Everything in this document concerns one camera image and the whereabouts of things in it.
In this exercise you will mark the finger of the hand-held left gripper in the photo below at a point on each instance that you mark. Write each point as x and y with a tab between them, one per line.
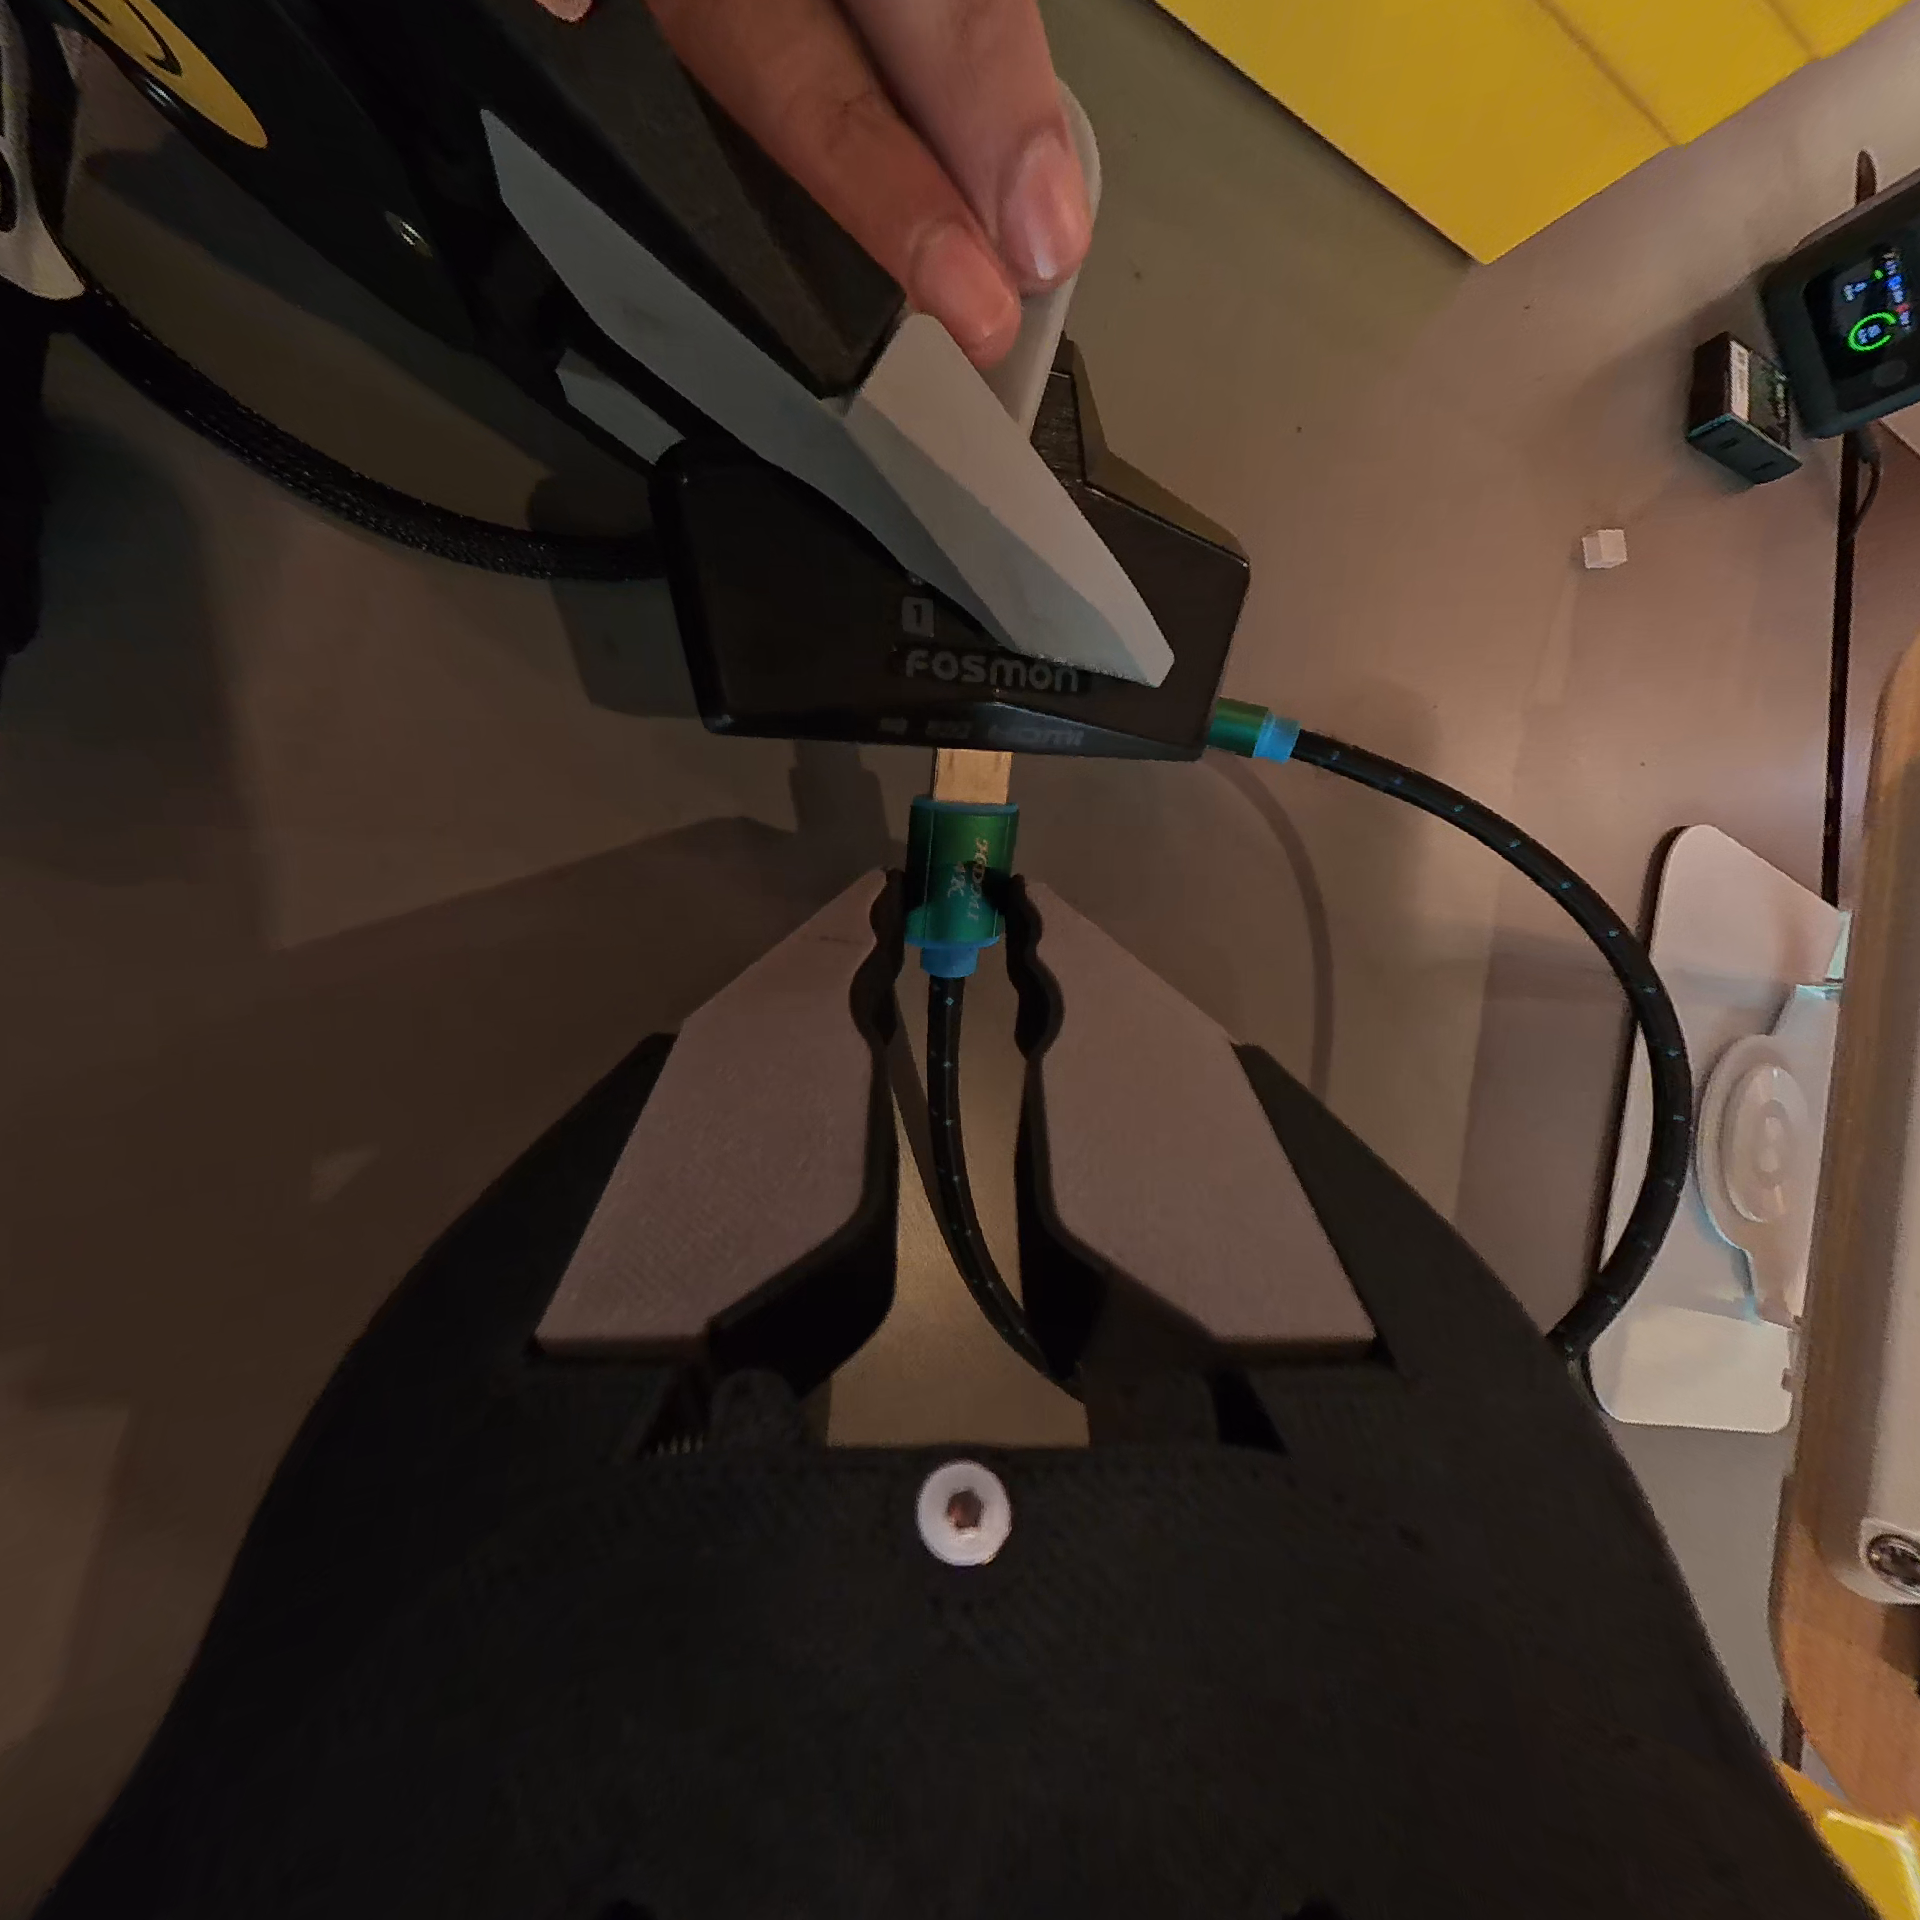
974	510
612	411

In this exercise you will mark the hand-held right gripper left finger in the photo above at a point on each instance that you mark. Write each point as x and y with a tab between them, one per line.
704	1182

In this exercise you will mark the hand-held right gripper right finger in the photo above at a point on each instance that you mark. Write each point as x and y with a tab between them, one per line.
1201	1182

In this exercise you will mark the black HDMI switch hub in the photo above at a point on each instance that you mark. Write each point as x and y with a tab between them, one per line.
809	631

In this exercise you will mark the yellow plastic bin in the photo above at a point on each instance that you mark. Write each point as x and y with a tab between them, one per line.
1858	1860
1496	88

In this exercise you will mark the person's left hand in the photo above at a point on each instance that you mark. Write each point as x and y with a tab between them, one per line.
897	150

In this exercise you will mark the small white plastic block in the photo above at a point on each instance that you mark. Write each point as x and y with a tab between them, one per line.
1607	549

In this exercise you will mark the dark green battery charger case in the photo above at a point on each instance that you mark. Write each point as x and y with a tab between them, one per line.
1854	318

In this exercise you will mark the black camera battery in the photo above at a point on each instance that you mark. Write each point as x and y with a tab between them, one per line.
1742	406

